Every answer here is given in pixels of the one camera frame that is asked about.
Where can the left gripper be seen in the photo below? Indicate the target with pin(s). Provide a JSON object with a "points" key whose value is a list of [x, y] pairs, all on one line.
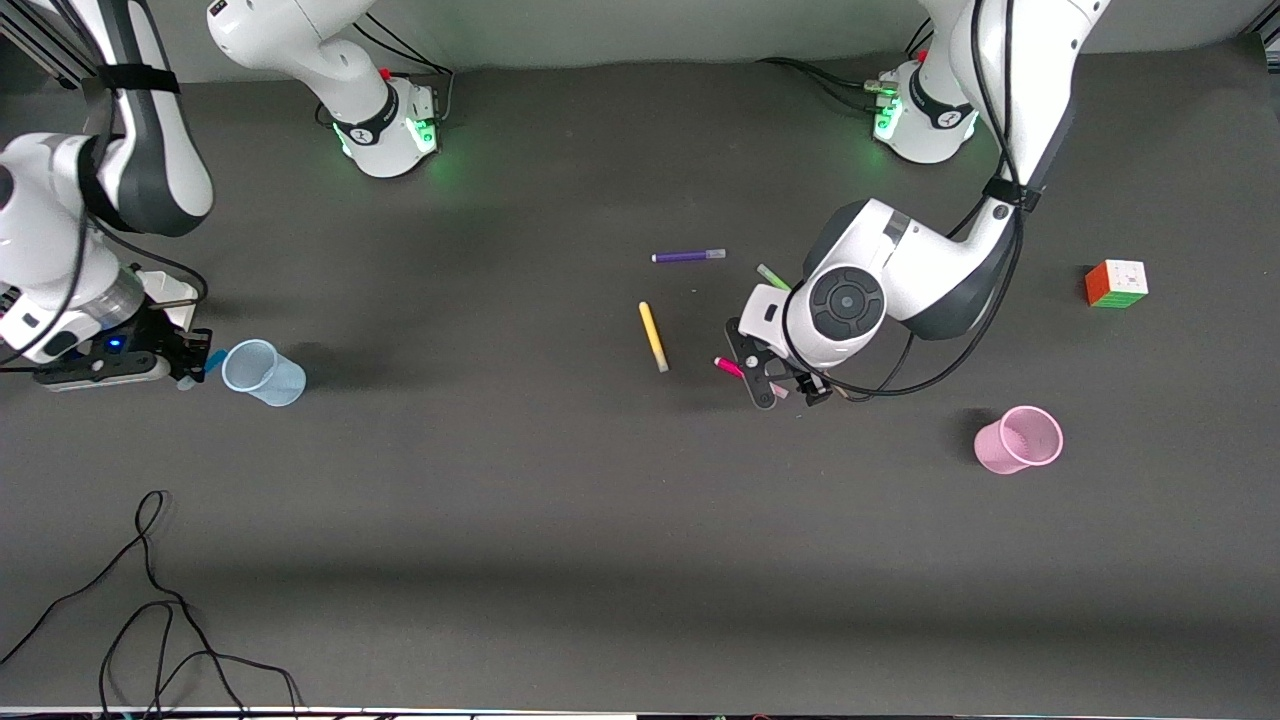
{"points": [[812, 386]]}

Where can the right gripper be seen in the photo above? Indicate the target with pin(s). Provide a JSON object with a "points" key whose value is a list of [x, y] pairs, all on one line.
{"points": [[160, 340]]}

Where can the blue marker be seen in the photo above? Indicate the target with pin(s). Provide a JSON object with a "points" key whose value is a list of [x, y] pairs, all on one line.
{"points": [[216, 360]]}

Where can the pink marker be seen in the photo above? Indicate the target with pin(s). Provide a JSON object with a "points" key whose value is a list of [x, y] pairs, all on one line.
{"points": [[728, 366]]}

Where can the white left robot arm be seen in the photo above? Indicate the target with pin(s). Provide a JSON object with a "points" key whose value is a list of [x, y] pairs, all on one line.
{"points": [[900, 270]]}

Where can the light blue plastic cup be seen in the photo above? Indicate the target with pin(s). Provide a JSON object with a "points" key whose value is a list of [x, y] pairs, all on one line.
{"points": [[275, 385]]}

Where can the green marker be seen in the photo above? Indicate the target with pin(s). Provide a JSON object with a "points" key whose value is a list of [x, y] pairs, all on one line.
{"points": [[770, 275]]}

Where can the yellow marker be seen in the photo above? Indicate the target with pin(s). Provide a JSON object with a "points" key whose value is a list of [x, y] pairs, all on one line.
{"points": [[652, 335]]}

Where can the purple marker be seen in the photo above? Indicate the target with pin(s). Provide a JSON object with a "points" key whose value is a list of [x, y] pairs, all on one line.
{"points": [[685, 256]]}

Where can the pink plastic cup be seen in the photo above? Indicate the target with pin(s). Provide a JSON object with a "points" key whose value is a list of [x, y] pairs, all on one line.
{"points": [[990, 450]]}

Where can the colourful puzzle cube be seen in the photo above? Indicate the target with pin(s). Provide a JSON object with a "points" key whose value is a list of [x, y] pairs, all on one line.
{"points": [[1115, 285]]}

